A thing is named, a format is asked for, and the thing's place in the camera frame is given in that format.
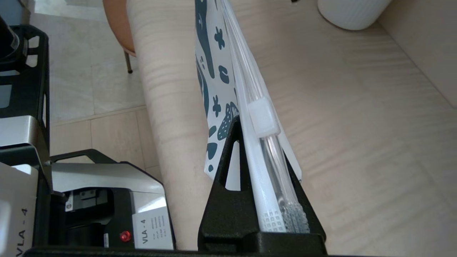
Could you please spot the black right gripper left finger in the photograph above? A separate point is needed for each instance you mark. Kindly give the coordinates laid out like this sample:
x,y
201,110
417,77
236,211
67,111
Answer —
x,y
225,217

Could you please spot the white ceramic mug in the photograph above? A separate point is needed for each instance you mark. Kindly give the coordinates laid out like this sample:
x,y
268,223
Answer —
x,y
353,14

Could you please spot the white horse-print zip pouch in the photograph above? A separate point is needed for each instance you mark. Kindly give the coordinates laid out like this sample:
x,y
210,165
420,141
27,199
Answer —
x,y
228,71

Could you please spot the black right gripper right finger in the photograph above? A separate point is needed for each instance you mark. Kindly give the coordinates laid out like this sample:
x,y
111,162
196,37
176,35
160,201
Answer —
x,y
311,217

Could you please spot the pink upholstered chair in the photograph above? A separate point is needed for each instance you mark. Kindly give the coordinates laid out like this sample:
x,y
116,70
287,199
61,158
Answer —
x,y
119,21

